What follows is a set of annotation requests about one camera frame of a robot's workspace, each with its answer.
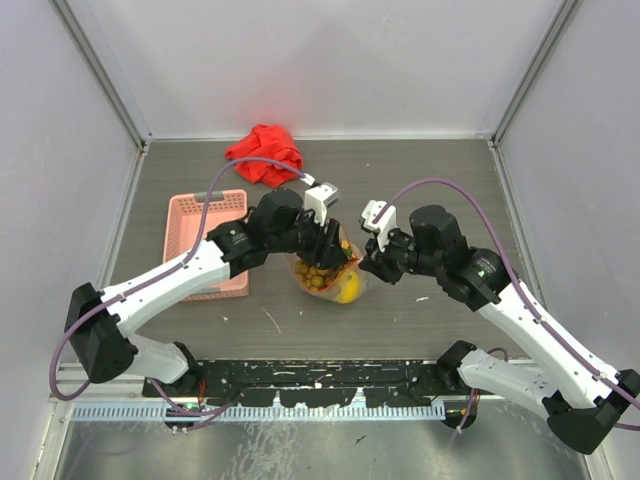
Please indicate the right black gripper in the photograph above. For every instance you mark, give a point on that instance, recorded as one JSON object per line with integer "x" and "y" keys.
{"x": 378, "y": 262}

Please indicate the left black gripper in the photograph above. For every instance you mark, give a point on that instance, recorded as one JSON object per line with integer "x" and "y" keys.
{"x": 327, "y": 250}

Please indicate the yellow pear fruit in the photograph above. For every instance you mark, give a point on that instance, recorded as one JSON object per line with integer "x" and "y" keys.
{"x": 349, "y": 287}

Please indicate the clear zip top bag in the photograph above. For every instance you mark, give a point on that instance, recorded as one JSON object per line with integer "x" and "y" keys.
{"x": 354, "y": 255}

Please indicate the bunch of brown longans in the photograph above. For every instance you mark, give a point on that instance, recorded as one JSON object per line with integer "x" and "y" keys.
{"x": 313, "y": 278}

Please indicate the pink perforated plastic basket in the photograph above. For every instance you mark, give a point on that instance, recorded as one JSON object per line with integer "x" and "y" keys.
{"x": 183, "y": 220}

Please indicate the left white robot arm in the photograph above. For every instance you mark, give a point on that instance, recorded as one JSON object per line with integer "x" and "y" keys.
{"x": 102, "y": 326}

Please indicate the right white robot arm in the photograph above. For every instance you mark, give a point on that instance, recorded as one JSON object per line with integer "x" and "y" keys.
{"x": 580, "y": 397}

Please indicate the crumpled red cloth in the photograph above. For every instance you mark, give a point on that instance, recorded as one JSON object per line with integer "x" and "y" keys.
{"x": 269, "y": 141}

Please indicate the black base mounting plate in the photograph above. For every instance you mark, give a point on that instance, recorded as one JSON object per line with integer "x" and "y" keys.
{"x": 315, "y": 384}

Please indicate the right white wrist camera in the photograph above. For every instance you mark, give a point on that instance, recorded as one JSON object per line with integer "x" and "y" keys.
{"x": 379, "y": 219}

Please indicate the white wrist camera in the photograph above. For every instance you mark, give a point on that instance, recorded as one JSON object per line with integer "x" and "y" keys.
{"x": 318, "y": 198}
{"x": 379, "y": 219}

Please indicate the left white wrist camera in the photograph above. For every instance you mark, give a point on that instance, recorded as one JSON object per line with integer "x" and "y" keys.
{"x": 318, "y": 198}

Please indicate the grey slotted cable duct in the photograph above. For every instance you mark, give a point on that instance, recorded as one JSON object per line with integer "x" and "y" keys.
{"x": 159, "y": 411}

